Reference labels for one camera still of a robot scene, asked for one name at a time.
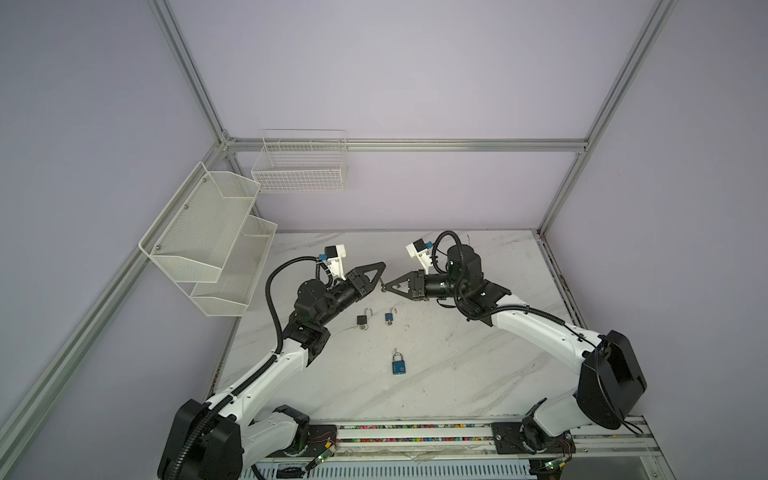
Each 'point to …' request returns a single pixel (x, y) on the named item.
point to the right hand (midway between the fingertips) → (386, 289)
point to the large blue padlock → (398, 364)
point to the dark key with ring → (383, 284)
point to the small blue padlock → (389, 316)
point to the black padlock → (362, 319)
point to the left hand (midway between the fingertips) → (386, 267)
